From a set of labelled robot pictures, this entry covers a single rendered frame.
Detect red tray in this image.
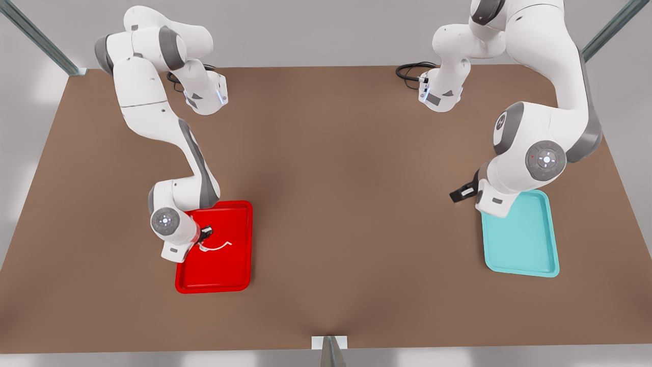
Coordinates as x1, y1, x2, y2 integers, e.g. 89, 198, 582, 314
175, 200, 254, 295

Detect teal tray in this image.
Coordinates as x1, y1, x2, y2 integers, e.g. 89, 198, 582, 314
481, 190, 560, 278

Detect black cable loop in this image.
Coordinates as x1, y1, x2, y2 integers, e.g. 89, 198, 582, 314
396, 62, 440, 92
167, 63, 218, 93

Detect silver frame post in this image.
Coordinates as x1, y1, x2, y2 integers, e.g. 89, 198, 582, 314
311, 335, 348, 367
0, 0, 88, 77
581, 0, 650, 63

